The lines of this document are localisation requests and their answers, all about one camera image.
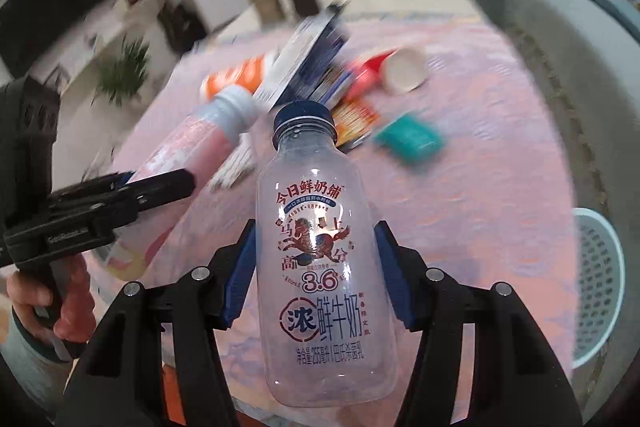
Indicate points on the white television cabinet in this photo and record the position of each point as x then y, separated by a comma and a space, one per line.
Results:
100, 42

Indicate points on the teal small box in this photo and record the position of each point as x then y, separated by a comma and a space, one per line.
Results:
410, 138

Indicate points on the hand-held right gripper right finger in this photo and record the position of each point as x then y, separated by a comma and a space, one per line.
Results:
395, 279

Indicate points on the green potted plant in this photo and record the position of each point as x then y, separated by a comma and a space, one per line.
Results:
122, 69

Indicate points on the blue and white carton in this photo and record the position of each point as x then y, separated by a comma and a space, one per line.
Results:
305, 57

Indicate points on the person's left hand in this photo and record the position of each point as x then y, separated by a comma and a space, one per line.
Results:
70, 307

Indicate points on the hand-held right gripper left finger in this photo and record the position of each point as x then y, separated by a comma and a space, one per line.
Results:
239, 279

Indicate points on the white striped wrapper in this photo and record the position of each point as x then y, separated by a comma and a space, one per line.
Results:
232, 164

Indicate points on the clear plastic bottle blue cap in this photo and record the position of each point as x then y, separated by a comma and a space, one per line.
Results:
320, 307

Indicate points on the pink tablecloth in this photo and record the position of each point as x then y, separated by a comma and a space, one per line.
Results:
490, 217

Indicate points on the pink plastic bottle white cap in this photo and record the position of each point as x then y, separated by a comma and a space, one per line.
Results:
175, 147

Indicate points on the orange and white packet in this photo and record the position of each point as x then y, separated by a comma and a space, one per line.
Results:
235, 74

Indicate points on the grey sofa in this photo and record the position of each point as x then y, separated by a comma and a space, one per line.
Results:
550, 32

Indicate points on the light blue plastic basket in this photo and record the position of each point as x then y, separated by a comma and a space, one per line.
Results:
597, 287

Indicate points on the person's left forearm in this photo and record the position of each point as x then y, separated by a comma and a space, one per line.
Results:
30, 367

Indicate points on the black television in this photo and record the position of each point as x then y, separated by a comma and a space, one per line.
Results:
55, 7

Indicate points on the red paper cup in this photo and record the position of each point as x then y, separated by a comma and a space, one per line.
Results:
395, 69

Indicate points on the red and yellow packet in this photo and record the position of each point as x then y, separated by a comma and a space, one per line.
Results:
354, 122

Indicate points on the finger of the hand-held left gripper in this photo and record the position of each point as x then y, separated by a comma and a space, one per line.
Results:
102, 184
162, 191

